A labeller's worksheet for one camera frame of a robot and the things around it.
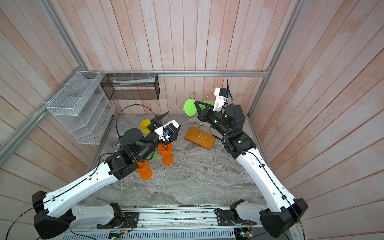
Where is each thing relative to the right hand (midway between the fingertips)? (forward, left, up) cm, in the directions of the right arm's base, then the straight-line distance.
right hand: (193, 103), depth 61 cm
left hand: (-6, +9, -4) cm, 11 cm away
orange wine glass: (-5, +15, -31) cm, 35 cm away
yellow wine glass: (+13, +32, -30) cm, 45 cm away
